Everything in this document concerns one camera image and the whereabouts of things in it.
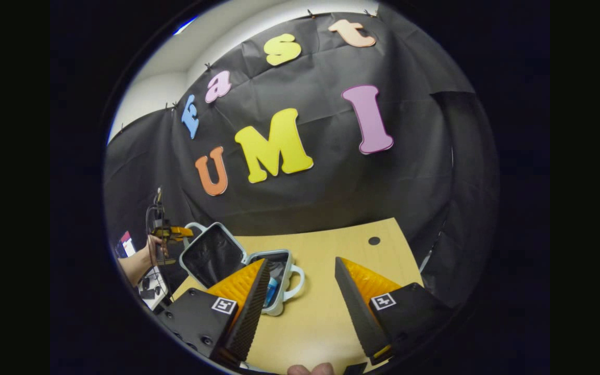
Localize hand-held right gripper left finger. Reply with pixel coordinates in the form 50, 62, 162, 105
157, 258, 271, 368

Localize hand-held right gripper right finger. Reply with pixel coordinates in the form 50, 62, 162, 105
333, 256, 455, 366

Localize blue skin care bottle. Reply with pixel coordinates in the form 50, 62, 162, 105
263, 277, 279, 308

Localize light blue small suitcase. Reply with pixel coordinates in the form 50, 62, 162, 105
179, 221, 306, 317

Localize small lit screen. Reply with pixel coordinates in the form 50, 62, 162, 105
117, 231, 138, 259

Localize white side desk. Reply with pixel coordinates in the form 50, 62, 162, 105
137, 265, 171, 311

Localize black backdrop cloth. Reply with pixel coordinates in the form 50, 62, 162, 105
103, 5, 502, 314

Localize black cable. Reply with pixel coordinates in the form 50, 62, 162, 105
145, 204, 166, 238

